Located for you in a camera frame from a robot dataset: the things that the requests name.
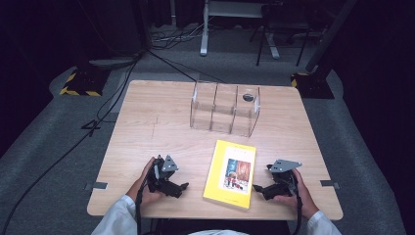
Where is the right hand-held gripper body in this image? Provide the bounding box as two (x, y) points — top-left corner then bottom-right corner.
(264, 159), (303, 201)

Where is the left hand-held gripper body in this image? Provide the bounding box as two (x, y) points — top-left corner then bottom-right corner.
(146, 154), (184, 199)

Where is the yellow book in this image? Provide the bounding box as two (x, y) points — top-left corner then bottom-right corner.
(202, 139), (257, 211)

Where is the clear acrylic divided rack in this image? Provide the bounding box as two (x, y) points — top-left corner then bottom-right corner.
(189, 79), (261, 138)

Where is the person's left hand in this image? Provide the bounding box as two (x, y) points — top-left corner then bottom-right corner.
(126, 157), (164, 207)

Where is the person's right hand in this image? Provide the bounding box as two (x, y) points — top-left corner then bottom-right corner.
(273, 167), (320, 220)

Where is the grey tape strip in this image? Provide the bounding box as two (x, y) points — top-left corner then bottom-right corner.
(319, 179), (342, 190)
(83, 181), (109, 192)

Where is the yellow black striped stand base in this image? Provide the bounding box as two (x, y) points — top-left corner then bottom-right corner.
(290, 71), (336, 100)
(59, 66), (112, 98)

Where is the dark metal stand pole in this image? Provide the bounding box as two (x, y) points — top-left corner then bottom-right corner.
(304, 0), (359, 74)

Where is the black chair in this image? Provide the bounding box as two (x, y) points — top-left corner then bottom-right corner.
(249, 0), (312, 68)

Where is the right hand-held gripper black cable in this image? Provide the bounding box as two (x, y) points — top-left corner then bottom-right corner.
(290, 174), (303, 235)

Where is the hand-held gripper black cable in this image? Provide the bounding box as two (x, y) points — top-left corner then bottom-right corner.
(134, 182), (145, 235)
(290, 174), (303, 235)

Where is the left hand-held gripper black cable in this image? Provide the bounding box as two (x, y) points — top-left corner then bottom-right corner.
(134, 182), (145, 235)

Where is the long black floor cable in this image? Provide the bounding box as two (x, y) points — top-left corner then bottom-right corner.
(0, 50), (146, 229)

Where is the bundle of floor cables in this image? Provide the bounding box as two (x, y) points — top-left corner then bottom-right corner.
(150, 23), (205, 52)

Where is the white desk frame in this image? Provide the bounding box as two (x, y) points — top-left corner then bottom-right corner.
(199, 0), (281, 61)

